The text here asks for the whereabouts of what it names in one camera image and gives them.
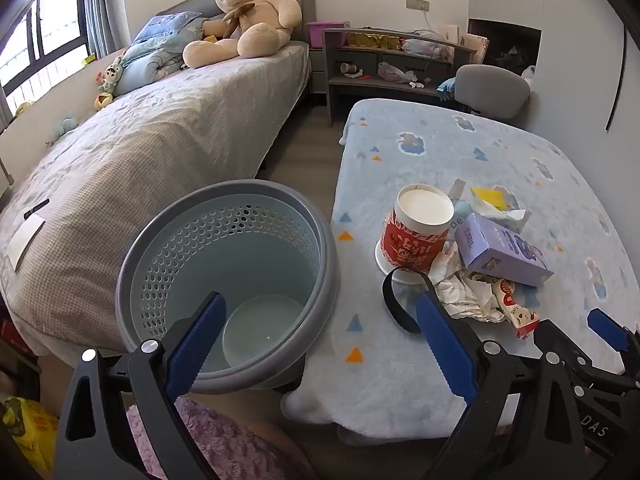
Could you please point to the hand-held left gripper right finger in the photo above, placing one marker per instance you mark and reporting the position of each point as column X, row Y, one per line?
column 445, row 345

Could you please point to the pink plastic bag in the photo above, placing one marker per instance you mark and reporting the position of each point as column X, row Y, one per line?
column 395, row 72

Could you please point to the grey desk shelf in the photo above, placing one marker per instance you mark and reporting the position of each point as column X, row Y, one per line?
column 370, row 82

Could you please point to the grey curtain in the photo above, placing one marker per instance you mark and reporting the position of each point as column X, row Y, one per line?
column 102, row 5

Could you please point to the yellow plastic bag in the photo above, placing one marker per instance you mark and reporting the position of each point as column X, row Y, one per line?
column 30, row 430

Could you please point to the grey checked bed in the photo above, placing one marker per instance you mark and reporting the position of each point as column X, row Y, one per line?
column 150, row 160

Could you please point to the window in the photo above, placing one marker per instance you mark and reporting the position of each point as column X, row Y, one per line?
column 55, row 20

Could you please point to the green white plush toy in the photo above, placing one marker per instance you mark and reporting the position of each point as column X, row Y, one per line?
column 111, row 76

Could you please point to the blue folded quilt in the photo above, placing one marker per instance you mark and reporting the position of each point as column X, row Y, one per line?
column 145, row 67

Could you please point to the blue plush toy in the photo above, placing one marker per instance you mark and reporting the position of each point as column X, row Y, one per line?
column 65, row 127

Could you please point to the grey office chair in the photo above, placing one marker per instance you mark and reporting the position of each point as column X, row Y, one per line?
column 492, row 87

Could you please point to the white plastic bag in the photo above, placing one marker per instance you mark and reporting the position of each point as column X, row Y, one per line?
column 425, row 46

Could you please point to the blue cloth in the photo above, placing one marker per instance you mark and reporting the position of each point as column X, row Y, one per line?
column 446, row 88

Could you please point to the red white snack wrapper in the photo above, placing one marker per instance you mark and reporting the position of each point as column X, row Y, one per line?
column 515, row 310

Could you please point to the purple carton box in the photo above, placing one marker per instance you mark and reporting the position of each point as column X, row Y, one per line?
column 495, row 255

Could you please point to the small lying paper cup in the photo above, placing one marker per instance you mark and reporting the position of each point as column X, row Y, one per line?
column 350, row 68

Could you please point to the gold foil packages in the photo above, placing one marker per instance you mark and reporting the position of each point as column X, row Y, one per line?
column 372, row 39

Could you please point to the blue pillow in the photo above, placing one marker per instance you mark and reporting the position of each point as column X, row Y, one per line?
column 165, row 24

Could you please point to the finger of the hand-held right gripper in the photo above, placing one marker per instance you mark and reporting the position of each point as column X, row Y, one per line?
column 560, row 340
column 607, row 330

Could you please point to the small yellow toy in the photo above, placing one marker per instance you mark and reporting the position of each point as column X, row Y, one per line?
column 210, row 38

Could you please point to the pink storage box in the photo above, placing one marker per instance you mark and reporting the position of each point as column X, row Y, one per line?
column 325, row 35

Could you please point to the grey perforated trash bin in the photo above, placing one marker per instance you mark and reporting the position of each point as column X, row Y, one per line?
column 150, row 260

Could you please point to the wall socket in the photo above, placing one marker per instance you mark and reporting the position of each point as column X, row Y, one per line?
column 417, row 4

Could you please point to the white paper sheet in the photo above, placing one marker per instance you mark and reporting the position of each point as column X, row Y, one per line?
column 25, row 242

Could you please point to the blue white plastic pack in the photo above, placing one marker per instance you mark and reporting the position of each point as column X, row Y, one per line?
column 510, row 217

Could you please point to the white wardrobe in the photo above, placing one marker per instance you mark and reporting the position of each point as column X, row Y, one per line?
column 565, row 5

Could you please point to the red paper cup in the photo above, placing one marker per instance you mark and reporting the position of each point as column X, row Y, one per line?
column 410, row 245

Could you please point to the black pen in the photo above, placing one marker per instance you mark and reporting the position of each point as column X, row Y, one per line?
column 36, row 208

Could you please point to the large beige teddy bear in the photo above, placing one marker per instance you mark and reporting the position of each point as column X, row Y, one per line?
column 260, row 20

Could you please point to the small yellow sill plush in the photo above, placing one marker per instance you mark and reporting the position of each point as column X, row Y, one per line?
column 23, row 108

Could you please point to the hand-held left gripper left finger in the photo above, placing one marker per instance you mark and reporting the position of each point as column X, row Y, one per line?
column 197, row 340

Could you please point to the yellow plush toy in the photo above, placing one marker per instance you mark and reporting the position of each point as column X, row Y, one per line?
column 102, row 102

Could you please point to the pink gift bag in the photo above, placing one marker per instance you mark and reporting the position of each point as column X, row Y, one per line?
column 475, row 42

